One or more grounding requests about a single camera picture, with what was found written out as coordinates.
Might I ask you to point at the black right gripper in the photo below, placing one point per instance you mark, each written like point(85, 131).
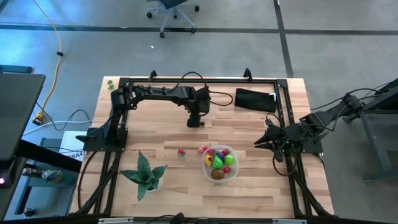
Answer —
point(284, 135)

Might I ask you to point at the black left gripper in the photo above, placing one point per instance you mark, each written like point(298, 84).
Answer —
point(199, 102)

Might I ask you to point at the small red toy cherry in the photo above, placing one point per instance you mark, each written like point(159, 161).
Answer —
point(206, 148)

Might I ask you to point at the pink round toy fruit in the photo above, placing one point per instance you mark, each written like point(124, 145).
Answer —
point(200, 150)

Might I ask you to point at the red toy strawberry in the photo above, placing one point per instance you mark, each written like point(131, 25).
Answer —
point(181, 152)
point(224, 152)
point(226, 169)
point(211, 152)

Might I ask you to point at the yellow toy lemon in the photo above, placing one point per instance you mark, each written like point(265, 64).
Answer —
point(208, 160)

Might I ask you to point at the yellow-green toy apple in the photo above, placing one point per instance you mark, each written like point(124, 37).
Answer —
point(229, 159)

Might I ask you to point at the clear plastic tupperware container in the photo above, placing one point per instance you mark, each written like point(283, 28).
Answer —
point(234, 174)

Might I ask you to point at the bright green toy lime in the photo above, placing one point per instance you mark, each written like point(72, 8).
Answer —
point(217, 162)

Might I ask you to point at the brown toy kiwi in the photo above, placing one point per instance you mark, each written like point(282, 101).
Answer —
point(217, 174)

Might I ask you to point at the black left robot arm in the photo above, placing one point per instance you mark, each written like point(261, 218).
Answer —
point(155, 92)

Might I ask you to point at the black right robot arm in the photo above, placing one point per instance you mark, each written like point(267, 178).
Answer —
point(329, 116)

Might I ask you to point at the black folded cloth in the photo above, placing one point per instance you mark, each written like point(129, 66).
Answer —
point(253, 99)

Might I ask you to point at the black table clamp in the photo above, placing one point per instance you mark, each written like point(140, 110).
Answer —
point(152, 75)
point(247, 74)

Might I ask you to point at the green artificial succulent plant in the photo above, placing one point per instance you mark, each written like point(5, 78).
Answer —
point(144, 174)

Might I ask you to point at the white plant pot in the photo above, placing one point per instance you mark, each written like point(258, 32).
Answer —
point(159, 186)

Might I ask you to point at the small green plastic leaf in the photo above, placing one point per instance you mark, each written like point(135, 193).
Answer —
point(110, 83)

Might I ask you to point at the office chair base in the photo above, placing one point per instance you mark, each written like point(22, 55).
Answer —
point(172, 12)

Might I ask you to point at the white printed paper sheet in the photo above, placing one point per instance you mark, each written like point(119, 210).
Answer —
point(71, 143)

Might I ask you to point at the dark metal side stand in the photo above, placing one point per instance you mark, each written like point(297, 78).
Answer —
point(391, 99)

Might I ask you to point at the metal cylinder parts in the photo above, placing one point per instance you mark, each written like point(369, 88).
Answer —
point(49, 175)

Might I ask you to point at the grey desk top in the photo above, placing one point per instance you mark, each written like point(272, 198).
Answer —
point(18, 115)

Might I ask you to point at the black rounded device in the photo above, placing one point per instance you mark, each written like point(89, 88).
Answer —
point(12, 171)

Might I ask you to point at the black caster wheel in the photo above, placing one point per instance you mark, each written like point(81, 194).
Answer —
point(28, 212)

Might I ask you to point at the black aluminium table frame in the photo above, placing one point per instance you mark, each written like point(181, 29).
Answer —
point(230, 80)

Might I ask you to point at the silver edge bracket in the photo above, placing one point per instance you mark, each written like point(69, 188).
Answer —
point(115, 221)
point(289, 221)

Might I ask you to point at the black desk frame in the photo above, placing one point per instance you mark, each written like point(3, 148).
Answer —
point(49, 155)

